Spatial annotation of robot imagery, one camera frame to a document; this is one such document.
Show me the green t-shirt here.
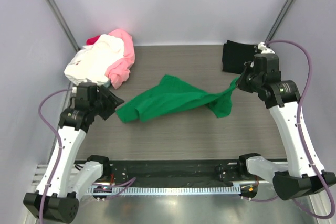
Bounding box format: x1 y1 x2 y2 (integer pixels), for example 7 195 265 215
116 74 238 123

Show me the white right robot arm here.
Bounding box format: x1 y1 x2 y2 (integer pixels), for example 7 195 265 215
236 53 335 200

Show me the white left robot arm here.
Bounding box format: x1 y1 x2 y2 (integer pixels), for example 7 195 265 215
23 82 124 223

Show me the light blue t-shirt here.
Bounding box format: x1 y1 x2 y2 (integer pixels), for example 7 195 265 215
99 82 111 89

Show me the folded black t-shirt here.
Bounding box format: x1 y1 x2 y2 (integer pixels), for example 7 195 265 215
222 40 261 74

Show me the pink t-shirt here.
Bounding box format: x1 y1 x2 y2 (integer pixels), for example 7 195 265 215
105 28 135 89

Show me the white t-shirt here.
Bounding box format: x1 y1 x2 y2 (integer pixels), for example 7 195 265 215
64 34 124 85

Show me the red t-shirt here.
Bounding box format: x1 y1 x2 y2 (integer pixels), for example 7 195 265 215
86 35 100 46

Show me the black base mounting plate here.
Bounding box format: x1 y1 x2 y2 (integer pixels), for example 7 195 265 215
109 159 256 187

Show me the aluminium frame post right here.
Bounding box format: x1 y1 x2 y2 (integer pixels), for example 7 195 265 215
265 0 295 42

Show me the aluminium frame post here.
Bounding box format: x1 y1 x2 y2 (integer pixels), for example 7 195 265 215
45 0 80 51
265 0 295 42

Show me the slotted cable duct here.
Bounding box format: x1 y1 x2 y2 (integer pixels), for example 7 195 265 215
85 184 241 197

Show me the aluminium frame post left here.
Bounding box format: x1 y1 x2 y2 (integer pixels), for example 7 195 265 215
45 0 80 51

